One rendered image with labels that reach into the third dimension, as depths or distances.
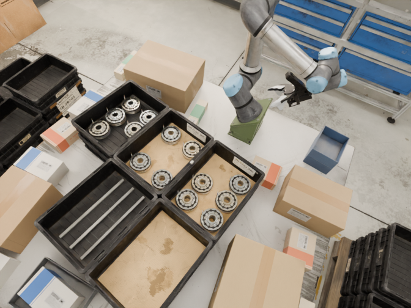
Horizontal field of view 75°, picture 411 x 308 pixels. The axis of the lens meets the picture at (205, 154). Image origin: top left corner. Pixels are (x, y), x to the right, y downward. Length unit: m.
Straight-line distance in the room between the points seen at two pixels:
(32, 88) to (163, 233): 1.57
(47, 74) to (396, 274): 2.66
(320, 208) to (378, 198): 1.39
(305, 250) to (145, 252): 0.72
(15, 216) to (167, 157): 0.69
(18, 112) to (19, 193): 1.08
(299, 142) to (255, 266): 0.87
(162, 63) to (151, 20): 2.04
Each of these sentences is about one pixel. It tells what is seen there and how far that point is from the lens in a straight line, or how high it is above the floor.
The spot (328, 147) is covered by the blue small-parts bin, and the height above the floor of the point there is 0.77.
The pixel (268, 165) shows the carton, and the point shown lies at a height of 0.78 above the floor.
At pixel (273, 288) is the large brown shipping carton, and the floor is 0.90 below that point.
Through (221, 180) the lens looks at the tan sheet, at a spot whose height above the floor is 0.83.
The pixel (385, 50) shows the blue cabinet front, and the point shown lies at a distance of 2.90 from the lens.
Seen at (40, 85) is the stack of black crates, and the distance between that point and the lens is 2.37.
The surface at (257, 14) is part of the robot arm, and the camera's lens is 1.17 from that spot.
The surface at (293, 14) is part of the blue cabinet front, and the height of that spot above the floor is 0.65.
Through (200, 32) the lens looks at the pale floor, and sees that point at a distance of 3.56.
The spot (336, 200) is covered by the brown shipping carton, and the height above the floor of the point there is 0.86.
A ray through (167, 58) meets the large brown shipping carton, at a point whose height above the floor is 0.90.
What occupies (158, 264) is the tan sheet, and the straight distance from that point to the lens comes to 1.20.
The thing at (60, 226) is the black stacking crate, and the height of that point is 0.83.
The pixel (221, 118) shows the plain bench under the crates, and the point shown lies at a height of 0.70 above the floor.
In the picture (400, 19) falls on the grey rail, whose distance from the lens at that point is 2.75.
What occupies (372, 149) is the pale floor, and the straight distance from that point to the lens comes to 2.99.
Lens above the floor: 2.01
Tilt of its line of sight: 59 degrees down
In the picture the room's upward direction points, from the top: 9 degrees clockwise
